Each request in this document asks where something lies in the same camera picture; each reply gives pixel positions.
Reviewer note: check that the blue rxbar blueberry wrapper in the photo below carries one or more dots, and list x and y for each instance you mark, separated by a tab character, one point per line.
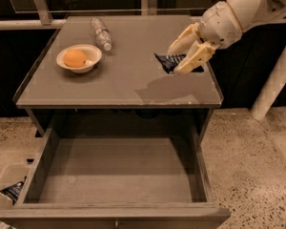
170	62

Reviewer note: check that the blue snack packet on floor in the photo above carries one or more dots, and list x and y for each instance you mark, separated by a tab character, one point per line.
13	191

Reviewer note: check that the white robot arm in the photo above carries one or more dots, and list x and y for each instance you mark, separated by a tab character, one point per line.
251	13

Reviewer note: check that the white paper bowl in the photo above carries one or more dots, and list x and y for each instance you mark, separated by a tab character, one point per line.
93	57

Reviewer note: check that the white diagonal support pole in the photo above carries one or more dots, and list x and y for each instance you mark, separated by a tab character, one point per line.
271	89

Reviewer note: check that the orange fruit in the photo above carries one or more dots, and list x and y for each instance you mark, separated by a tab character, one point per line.
75	58

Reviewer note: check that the clear plastic floor bin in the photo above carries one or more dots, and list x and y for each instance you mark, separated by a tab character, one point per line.
12	183

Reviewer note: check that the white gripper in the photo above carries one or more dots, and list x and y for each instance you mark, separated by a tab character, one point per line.
219	25

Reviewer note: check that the clear plastic water bottle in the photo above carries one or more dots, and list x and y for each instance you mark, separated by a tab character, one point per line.
101	33

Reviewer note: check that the metal railing frame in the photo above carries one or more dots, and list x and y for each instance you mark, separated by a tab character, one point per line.
34	14

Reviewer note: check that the grey cabinet with top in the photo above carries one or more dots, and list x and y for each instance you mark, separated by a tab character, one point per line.
129	76

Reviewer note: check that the open grey top drawer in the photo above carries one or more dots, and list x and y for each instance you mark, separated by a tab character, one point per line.
154	181

